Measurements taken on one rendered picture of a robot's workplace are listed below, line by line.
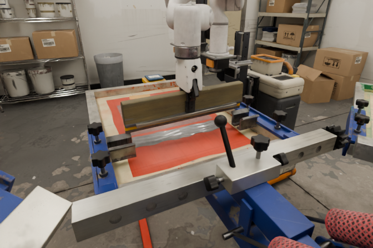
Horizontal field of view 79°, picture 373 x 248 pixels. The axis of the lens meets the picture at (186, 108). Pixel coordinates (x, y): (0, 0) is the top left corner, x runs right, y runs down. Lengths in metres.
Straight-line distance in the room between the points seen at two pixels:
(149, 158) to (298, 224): 0.43
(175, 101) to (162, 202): 0.31
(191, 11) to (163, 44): 3.94
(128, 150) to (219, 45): 0.79
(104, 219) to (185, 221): 1.33
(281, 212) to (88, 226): 0.34
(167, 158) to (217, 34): 0.76
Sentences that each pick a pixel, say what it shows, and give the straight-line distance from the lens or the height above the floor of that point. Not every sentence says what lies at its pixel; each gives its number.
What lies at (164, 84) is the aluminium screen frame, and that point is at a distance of 1.28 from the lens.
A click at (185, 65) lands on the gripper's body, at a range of 0.64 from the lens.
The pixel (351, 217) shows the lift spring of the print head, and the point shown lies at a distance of 0.45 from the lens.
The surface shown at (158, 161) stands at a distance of 0.70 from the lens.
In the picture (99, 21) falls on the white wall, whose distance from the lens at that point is 4.29.
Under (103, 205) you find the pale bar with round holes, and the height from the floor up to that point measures 1.04.
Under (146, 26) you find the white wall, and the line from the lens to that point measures 4.43.
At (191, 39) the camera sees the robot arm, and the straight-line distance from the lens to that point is 0.63.
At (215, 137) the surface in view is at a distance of 0.81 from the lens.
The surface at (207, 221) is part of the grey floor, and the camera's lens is 1.79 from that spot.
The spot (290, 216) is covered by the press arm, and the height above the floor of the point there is 1.04.
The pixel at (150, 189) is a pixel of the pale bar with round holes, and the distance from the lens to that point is 0.49.
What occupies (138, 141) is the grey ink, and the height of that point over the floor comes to 0.96.
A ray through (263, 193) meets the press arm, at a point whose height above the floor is 1.04.
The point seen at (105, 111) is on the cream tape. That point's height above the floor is 0.96.
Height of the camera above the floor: 1.37
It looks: 24 degrees down
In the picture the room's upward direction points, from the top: straight up
